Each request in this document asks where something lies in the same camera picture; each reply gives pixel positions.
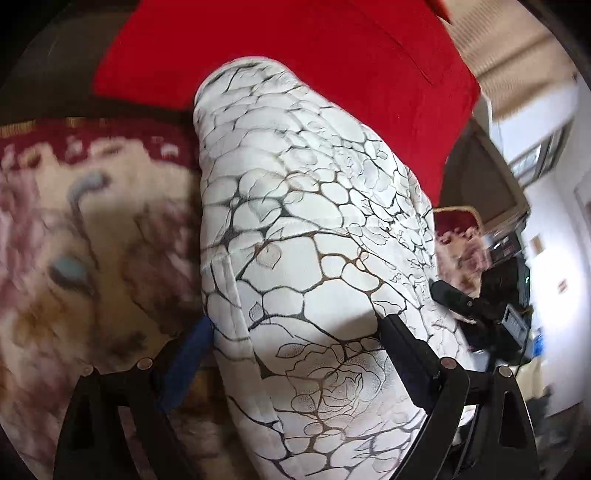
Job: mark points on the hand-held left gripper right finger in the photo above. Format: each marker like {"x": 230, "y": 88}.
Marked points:
{"x": 408, "y": 364}

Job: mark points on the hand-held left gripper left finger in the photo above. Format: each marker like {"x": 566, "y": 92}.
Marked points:
{"x": 189, "y": 364}

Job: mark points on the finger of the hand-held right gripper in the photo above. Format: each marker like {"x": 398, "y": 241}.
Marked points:
{"x": 450, "y": 295}

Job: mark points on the white marble-pattern pillow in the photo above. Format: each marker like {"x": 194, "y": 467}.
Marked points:
{"x": 300, "y": 230}

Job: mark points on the dark brown furniture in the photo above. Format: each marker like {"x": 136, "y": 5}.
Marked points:
{"x": 485, "y": 184}

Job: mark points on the window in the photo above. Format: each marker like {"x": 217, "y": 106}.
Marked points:
{"x": 535, "y": 157}

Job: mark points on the bright red cloth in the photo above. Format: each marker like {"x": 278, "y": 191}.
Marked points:
{"x": 277, "y": 37}

